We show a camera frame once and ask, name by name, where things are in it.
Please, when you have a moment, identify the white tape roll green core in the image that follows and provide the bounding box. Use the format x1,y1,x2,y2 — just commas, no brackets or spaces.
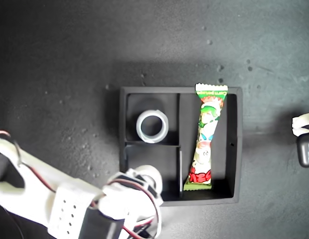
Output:
133,164,163,195

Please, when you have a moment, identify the wide white tape roll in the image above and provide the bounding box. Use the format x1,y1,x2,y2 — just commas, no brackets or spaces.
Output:
136,109,169,144

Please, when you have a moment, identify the green printed snack bar wrapper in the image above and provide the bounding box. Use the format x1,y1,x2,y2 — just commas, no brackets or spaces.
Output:
183,83,229,192

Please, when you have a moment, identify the black tray with wells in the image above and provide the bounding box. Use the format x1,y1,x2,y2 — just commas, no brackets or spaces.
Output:
119,86,244,207

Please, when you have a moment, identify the red gripper wire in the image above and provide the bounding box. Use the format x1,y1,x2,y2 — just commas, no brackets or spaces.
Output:
90,180,163,239

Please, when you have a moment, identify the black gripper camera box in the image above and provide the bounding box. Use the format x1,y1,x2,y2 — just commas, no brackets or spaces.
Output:
296,132,309,168

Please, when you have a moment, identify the red arm wire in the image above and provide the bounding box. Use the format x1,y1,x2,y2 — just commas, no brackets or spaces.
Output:
0,130,57,194

